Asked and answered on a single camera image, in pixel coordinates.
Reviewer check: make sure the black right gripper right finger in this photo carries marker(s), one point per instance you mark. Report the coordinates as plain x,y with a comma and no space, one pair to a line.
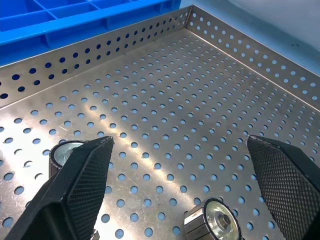
287,185

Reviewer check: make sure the perforated metal tray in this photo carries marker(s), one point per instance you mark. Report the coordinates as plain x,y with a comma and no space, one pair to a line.
175,112

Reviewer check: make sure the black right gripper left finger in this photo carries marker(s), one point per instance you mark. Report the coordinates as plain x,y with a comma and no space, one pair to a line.
75,190

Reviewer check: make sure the metal nut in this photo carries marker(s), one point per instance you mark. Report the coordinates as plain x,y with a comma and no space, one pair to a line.
60,156

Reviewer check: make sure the blue compartment tray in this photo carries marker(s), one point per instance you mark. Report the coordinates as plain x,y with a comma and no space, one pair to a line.
75,22

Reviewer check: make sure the metal roller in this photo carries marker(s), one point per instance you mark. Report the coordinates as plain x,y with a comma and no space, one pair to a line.
215,218

